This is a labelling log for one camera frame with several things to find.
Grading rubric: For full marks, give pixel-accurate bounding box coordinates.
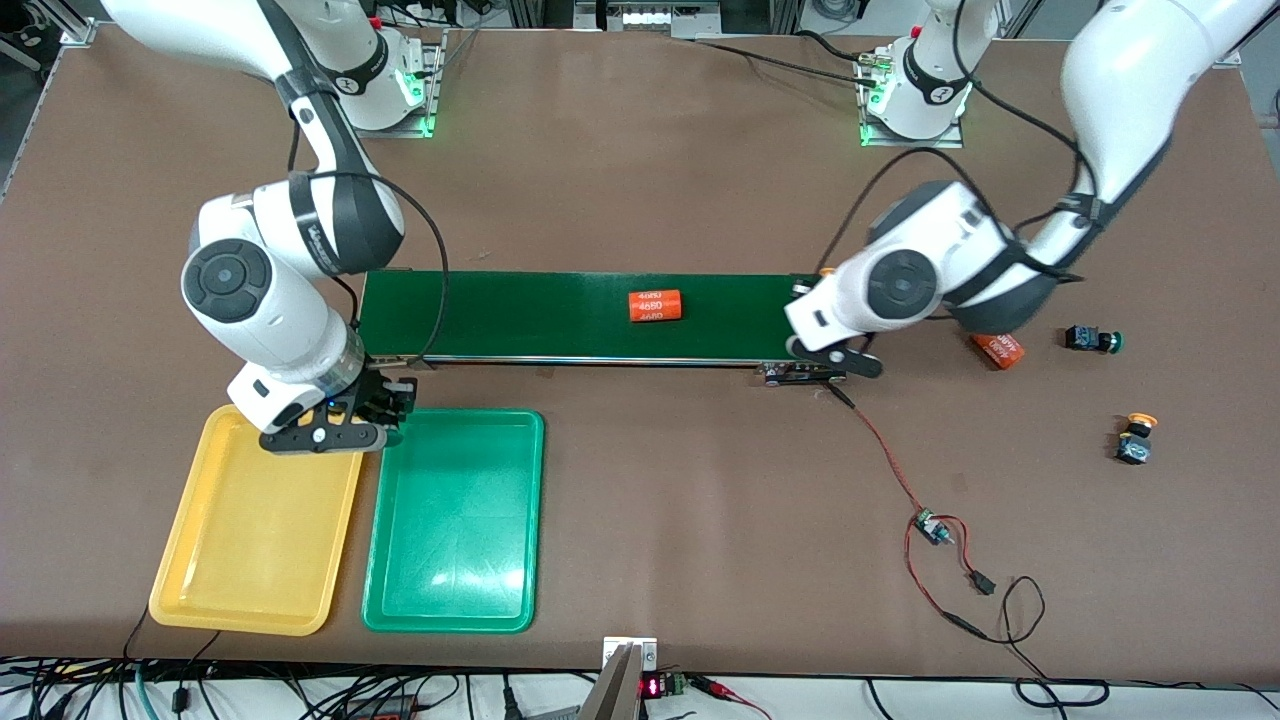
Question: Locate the black table cable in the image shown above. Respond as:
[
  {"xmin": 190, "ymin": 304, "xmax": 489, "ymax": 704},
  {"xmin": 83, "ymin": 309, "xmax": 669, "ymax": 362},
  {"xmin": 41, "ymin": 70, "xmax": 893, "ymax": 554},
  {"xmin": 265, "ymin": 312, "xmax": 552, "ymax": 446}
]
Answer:
[{"xmin": 695, "ymin": 30, "xmax": 881, "ymax": 86}]

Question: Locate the red black conveyor wire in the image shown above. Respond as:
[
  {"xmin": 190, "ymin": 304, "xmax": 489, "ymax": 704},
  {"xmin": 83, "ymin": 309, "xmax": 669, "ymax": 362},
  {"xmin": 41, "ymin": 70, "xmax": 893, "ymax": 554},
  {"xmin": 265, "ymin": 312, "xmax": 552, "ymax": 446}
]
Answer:
[{"xmin": 825, "ymin": 383, "xmax": 926, "ymax": 519}]

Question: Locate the green plastic tray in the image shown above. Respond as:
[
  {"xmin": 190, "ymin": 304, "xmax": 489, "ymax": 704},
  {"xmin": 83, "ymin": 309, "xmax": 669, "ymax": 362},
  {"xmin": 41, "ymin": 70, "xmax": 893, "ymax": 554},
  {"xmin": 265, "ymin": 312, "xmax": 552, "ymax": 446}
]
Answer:
[{"xmin": 361, "ymin": 408, "xmax": 546, "ymax": 635}]

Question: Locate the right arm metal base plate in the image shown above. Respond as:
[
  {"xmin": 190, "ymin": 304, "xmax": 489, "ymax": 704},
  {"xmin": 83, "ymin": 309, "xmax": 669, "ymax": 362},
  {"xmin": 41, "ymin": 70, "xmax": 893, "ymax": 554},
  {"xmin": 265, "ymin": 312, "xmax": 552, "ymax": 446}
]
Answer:
[{"xmin": 330, "ymin": 40, "xmax": 446, "ymax": 139}]

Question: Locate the green cap push button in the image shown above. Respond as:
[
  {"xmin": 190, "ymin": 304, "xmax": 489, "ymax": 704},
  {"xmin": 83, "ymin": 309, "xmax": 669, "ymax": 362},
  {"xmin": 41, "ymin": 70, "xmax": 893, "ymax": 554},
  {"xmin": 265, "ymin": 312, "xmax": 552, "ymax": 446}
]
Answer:
[{"xmin": 1064, "ymin": 324, "xmax": 1125, "ymax": 355}]

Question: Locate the red wire with black plug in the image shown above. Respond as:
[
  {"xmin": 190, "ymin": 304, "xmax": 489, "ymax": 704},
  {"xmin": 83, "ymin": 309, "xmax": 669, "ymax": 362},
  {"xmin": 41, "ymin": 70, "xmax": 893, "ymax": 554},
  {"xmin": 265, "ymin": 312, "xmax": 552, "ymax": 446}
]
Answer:
[{"xmin": 935, "ymin": 515, "xmax": 998, "ymax": 597}]

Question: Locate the grey metal camera stand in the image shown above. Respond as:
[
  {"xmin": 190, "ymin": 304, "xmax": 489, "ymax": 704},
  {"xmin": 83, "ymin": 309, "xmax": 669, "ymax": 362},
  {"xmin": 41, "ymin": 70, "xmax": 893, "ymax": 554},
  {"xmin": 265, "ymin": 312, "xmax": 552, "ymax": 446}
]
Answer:
[{"xmin": 577, "ymin": 636, "xmax": 661, "ymax": 720}]

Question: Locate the yellow plastic tray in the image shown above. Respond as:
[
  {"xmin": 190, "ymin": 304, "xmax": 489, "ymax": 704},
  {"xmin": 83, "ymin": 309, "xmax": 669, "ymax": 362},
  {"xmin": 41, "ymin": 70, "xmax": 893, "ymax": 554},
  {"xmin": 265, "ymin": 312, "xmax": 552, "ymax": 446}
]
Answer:
[{"xmin": 148, "ymin": 404, "xmax": 369, "ymax": 638}]

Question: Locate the aluminium frame post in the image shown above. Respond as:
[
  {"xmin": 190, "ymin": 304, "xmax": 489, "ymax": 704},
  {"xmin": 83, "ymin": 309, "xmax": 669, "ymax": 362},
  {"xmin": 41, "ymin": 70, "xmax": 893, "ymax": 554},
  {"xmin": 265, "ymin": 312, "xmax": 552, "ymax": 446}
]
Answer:
[
  {"xmin": 720, "ymin": 0, "xmax": 806, "ymax": 36},
  {"xmin": 505, "ymin": 0, "xmax": 576, "ymax": 29}
]

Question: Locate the black floor cable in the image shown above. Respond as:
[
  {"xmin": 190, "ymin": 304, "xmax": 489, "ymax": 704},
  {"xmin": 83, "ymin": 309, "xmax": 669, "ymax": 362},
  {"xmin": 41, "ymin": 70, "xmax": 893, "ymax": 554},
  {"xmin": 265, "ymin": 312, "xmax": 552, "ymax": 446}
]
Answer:
[
  {"xmin": 120, "ymin": 608, "xmax": 153, "ymax": 666},
  {"xmin": 172, "ymin": 630, "xmax": 223, "ymax": 713}
]

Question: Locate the red black power lead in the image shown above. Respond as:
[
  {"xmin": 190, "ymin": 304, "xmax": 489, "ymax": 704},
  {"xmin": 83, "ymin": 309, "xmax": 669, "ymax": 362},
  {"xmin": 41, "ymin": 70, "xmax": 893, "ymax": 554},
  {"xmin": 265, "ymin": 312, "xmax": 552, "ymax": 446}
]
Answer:
[{"xmin": 905, "ymin": 520, "xmax": 1111, "ymax": 709}]

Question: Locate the green conveyor belt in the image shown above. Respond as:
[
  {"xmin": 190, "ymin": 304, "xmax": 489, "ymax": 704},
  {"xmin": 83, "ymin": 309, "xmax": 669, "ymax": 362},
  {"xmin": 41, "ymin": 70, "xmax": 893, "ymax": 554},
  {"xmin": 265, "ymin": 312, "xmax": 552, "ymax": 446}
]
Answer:
[{"xmin": 350, "ymin": 268, "xmax": 849, "ymax": 386}]

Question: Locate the red clip lead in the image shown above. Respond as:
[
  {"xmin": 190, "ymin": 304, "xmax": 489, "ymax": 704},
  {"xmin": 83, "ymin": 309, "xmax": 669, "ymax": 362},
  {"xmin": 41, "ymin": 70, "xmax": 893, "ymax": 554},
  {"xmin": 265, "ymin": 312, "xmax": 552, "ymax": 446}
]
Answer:
[{"xmin": 700, "ymin": 675, "xmax": 771, "ymax": 720}]

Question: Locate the orange 4680 cylinder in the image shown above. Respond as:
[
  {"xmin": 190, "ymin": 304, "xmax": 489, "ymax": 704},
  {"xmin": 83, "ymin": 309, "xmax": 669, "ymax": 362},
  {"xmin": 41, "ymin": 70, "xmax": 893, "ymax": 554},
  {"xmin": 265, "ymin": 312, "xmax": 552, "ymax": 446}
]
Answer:
[
  {"xmin": 627, "ymin": 289, "xmax": 684, "ymax": 323},
  {"xmin": 970, "ymin": 333, "xmax": 1027, "ymax": 371}
]

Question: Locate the grey box with white lights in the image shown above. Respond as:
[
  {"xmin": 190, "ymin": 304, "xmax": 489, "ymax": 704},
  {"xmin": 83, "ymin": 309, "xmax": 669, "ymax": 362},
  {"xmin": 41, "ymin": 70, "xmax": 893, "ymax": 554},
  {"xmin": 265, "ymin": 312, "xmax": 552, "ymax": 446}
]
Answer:
[{"xmin": 598, "ymin": 0, "xmax": 723, "ymax": 36}]

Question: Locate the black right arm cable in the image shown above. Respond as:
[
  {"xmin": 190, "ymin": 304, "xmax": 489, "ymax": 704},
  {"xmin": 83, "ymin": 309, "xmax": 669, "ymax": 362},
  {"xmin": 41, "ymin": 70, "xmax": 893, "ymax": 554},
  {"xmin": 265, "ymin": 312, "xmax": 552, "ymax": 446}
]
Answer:
[{"xmin": 285, "ymin": 120, "xmax": 451, "ymax": 366}]

